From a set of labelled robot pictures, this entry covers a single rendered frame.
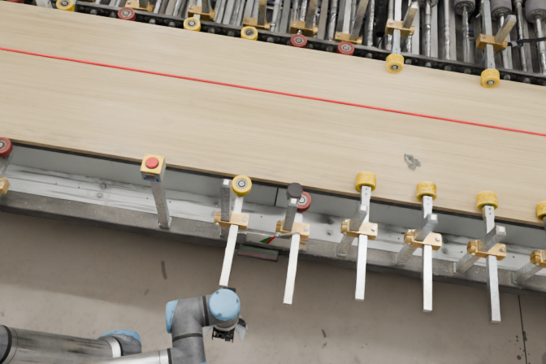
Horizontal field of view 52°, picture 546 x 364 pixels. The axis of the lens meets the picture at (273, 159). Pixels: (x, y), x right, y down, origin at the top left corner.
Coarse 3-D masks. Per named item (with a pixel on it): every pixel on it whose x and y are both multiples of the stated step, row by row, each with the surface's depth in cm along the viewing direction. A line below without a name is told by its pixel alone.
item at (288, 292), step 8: (296, 216) 229; (296, 240) 224; (296, 248) 222; (296, 256) 221; (288, 264) 219; (296, 264) 219; (288, 272) 217; (288, 280) 215; (288, 288) 214; (288, 296) 212; (288, 304) 212
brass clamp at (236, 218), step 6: (216, 216) 226; (234, 216) 226; (240, 216) 226; (246, 216) 227; (216, 222) 226; (222, 222) 225; (228, 222) 225; (234, 222) 225; (240, 222) 225; (246, 222) 225; (240, 228) 228; (246, 228) 227
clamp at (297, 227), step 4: (280, 220) 229; (276, 224) 226; (280, 224) 226; (296, 224) 226; (300, 224) 226; (304, 224) 226; (308, 224) 227; (276, 228) 225; (280, 228) 225; (292, 228) 225; (296, 228) 225; (300, 228) 225; (284, 232) 225; (288, 232) 225; (300, 232) 225; (304, 232) 225; (308, 232) 225; (288, 236) 228; (300, 236) 227; (304, 236) 226; (308, 236) 226
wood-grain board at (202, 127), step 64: (0, 0) 270; (0, 64) 251; (64, 64) 253; (128, 64) 256; (192, 64) 259; (256, 64) 262; (320, 64) 265; (384, 64) 267; (0, 128) 235; (64, 128) 237; (128, 128) 239; (192, 128) 242; (256, 128) 244; (320, 128) 246; (384, 128) 249; (448, 128) 252; (384, 192) 233; (448, 192) 235; (512, 192) 238
